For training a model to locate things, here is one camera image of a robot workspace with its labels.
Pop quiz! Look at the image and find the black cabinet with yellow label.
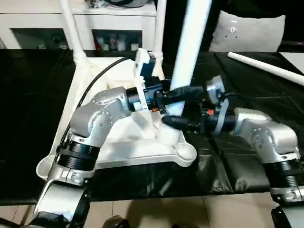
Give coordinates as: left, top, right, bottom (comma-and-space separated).
165, 0, 223, 54

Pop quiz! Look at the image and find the grey pillow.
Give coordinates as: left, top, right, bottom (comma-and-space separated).
208, 9, 287, 53

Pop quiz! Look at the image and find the white plastic table top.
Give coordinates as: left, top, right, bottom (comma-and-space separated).
36, 55, 198, 183

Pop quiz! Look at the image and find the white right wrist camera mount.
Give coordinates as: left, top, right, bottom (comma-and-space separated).
205, 75, 230, 135

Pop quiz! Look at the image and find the white cabinet with glass doors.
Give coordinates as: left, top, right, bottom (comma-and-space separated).
0, 0, 158, 51

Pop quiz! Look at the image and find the black padded mat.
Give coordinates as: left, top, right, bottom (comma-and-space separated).
0, 48, 304, 205

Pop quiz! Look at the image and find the white plastic table leg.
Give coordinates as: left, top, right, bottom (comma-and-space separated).
58, 0, 89, 70
153, 0, 167, 80
158, 0, 214, 146
227, 51, 304, 88

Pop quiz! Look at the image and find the dark round object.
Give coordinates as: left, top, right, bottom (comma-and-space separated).
106, 0, 148, 8

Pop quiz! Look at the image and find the white flat board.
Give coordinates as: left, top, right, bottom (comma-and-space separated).
279, 51, 304, 70

